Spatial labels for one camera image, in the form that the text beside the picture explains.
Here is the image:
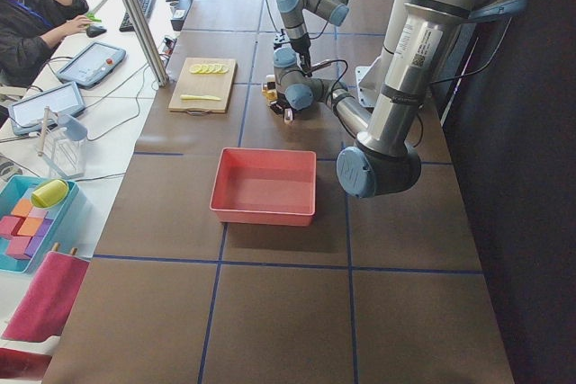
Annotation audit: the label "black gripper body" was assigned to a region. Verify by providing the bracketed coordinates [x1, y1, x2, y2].
[273, 29, 312, 77]
[269, 98, 294, 124]

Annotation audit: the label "beige hand brush black bristles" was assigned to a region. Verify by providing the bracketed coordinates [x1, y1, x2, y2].
[262, 75, 277, 92]

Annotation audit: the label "pink plastic bin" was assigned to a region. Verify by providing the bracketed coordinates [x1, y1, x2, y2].
[210, 147, 317, 227]

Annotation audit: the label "wooden cutting board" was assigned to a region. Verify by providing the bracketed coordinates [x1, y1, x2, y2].
[168, 58, 237, 113]

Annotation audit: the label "yellow-green plastic knife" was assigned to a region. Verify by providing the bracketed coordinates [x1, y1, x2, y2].
[179, 94, 221, 102]

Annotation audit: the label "black keyboard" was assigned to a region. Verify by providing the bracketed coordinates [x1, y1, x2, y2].
[118, 0, 158, 33]

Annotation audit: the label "far teach pendant tablet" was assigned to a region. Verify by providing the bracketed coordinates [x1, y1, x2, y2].
[56, 41, 126, 89]

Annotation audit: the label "teach pendant tablet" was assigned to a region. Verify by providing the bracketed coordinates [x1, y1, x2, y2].
[8, 82, 86, 136]
[56, 41, 126, 89]

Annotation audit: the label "near teach pendant tablet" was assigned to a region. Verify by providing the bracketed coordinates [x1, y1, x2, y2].
[8, 82, 86, 136]

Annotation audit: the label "seated person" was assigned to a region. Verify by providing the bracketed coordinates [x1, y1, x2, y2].
[1, 0, 93, 87]

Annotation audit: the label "teal tray with blocks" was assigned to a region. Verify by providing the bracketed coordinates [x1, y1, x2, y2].
[1, 175, 86, 273]

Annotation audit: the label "pink cloth roll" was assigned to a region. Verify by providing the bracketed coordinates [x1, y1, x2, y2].
[2, 251, 89, 343]

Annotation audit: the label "aluminium frame post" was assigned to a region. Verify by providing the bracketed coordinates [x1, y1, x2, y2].
[122, 0, 169, 87]

